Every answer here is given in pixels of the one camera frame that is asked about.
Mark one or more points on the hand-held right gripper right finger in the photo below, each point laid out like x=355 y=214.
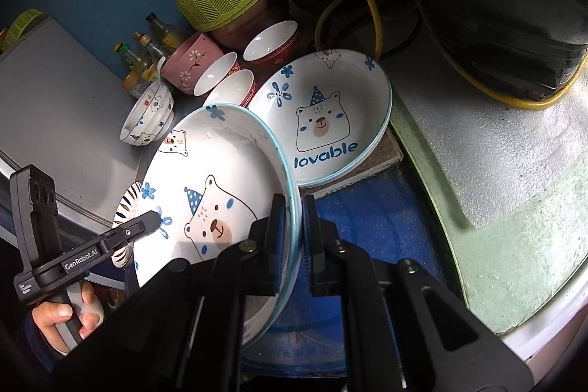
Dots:
x=308 y=245

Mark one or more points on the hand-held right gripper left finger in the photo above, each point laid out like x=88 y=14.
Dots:
x=278 y=245

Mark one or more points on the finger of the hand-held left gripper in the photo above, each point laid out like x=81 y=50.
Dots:
x=144 y=224

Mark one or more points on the tiger striped plate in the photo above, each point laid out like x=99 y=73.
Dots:
x=126 y=201

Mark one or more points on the bear print plate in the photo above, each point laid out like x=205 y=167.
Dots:
x=220 y=171
x=321 y=98

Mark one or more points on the bear print bowl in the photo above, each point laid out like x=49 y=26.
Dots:
x=147 y=116

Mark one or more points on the small red white bowl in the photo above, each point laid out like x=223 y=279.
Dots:
x=271 y=40
x=232 y=89
x=213 y=73

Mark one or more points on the person's left hand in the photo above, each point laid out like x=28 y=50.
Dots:
x=50 y=321

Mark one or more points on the blue barrel lid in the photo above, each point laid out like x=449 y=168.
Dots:
x=367 y=213

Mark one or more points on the white appliance cabinet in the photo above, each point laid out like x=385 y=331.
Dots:
x=59 y=107

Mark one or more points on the white ceramic spoon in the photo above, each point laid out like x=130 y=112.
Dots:
x=161 y=68

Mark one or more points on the pink floral bowl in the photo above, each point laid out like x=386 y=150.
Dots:
x=188 y=61

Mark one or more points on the green cap clear bottle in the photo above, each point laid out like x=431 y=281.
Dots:
x=125 y=53

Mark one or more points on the brown cap oil bottle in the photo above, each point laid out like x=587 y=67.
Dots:
x=147 y=44

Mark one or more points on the black cap bottle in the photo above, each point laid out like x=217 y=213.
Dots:
x=163 y=31

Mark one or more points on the green plastic strainer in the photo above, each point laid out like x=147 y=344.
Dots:
x=23 y=27

